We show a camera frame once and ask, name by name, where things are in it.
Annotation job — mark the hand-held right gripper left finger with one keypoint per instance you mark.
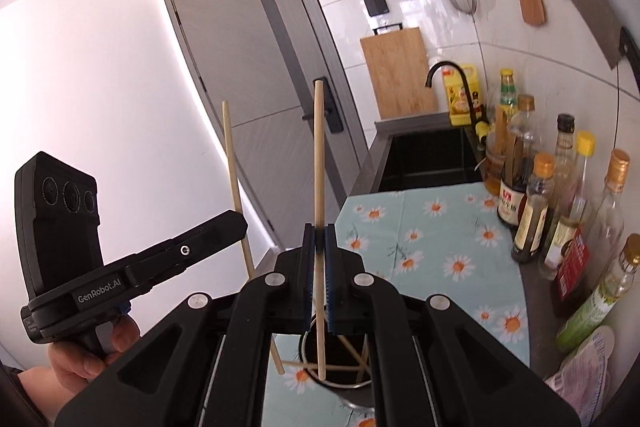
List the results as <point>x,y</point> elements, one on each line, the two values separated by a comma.
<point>311,267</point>

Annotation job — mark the single bamboo chopstick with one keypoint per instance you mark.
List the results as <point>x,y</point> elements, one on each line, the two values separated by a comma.
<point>232,167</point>
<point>318,157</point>

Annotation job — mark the dark bottle gold cap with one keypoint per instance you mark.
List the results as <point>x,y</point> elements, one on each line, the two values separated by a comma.
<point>531,217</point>

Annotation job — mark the tall bottle black cap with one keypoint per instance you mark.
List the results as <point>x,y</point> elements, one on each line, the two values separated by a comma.
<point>565,147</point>

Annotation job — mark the dark kitchen sink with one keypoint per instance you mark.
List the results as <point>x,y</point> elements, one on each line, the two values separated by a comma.
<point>430,157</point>

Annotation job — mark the yellow cap green label bottle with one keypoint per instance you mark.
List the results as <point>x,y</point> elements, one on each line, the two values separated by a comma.
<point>507,94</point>

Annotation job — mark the black curved faucet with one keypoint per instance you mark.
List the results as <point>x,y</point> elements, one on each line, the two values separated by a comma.
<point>467,82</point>

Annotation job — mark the wooden cutting board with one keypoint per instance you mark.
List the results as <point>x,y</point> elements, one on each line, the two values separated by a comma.
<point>397,77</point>

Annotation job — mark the clear bottle yellow cap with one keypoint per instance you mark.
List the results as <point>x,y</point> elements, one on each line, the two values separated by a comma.
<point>567,227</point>

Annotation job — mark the person's left hand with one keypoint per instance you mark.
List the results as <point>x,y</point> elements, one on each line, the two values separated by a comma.
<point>95,372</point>

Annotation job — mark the small dark sauce bottle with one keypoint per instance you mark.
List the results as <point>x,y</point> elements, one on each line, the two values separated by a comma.
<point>482,127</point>

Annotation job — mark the daisy print tablecloth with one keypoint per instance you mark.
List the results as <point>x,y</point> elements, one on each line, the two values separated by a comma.
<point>450,227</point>

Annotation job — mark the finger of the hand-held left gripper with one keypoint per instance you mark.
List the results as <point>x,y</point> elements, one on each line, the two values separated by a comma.
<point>200,242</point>

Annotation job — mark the black wall switch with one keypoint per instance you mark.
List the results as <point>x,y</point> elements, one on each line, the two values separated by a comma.
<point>376,4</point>

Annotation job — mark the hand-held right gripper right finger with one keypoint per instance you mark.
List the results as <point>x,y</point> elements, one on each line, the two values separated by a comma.
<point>331,267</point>

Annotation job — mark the set of wooden chopsticks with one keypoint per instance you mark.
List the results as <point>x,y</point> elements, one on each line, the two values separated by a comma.
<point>300,363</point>

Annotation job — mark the grey door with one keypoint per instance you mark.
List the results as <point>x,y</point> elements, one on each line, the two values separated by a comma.
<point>250,57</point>

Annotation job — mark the dark soy sauce bottle red label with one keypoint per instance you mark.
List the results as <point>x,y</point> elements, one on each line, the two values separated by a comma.
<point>511,202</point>

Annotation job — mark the black cylindrical utensil holder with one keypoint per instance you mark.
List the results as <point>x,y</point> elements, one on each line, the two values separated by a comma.
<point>307,342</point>

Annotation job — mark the white sugar bag red print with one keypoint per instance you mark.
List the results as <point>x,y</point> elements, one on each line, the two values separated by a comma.
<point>585,367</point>

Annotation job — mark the yellow dish soap bottle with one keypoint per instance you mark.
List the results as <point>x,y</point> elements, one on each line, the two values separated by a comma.
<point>460,97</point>

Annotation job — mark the green label oil bottle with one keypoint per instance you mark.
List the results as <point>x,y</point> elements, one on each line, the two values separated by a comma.
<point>590,309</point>

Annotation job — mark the red label bottle gold cap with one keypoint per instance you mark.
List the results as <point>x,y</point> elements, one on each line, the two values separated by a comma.
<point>575,272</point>

